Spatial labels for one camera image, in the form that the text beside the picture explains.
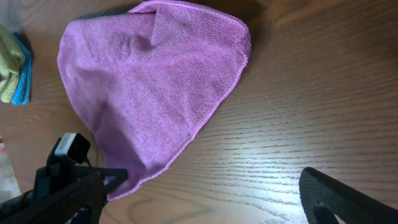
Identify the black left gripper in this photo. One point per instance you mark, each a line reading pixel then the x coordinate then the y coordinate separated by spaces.
pixel 59 173

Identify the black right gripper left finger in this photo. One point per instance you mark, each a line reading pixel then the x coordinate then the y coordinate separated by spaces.
pixel 60 206

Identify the folded green cloth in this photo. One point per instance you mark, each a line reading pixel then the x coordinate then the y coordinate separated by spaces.
pixel 12 58

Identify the purple microfiber cloth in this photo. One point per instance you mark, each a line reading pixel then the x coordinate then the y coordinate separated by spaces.
pixel 145 82

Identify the folded blue cloth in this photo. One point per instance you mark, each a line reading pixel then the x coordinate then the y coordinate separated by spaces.
pixel 22 93

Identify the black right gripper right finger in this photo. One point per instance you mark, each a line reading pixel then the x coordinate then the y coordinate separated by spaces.
pixel 327 200

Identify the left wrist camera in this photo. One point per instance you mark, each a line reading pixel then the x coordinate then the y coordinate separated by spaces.
pixel 73 147

